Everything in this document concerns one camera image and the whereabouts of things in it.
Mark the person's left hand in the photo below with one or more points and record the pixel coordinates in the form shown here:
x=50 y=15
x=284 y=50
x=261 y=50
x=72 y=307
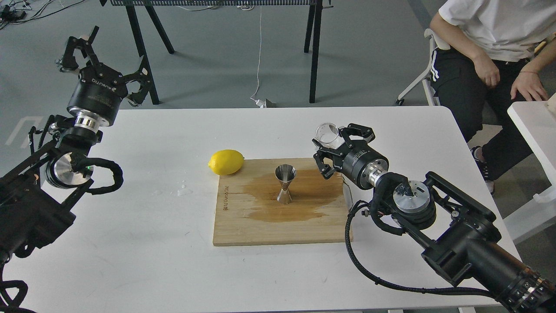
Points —
x=529 y=86

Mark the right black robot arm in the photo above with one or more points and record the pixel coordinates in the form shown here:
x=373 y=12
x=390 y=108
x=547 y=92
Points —
x=457 y=233

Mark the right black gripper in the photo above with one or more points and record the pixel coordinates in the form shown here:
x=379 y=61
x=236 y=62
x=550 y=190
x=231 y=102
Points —
x=352 y=157

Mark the person's right hand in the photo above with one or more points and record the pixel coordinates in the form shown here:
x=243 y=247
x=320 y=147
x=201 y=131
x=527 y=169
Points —
x=486 y=69

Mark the steel double jigger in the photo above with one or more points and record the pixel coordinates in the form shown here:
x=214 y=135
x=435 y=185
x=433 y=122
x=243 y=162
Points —
x=285 y=173

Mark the wooden cutting board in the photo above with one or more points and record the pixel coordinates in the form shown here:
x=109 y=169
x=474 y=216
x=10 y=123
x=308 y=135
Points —
x=247 y=211

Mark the seated person in white shirt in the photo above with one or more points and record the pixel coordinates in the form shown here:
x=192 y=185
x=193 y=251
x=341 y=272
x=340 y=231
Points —
x=508 y=31

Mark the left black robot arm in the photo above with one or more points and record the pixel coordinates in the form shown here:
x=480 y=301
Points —
x=37 y=195

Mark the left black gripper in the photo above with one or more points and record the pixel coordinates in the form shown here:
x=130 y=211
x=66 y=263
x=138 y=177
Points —
x=96 y=99

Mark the yellow lemon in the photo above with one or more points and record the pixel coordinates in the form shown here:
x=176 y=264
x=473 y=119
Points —
x=226 y=162

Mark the small clear glass cup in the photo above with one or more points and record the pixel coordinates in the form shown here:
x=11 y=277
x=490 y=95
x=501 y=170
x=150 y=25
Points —
x=327 y=134

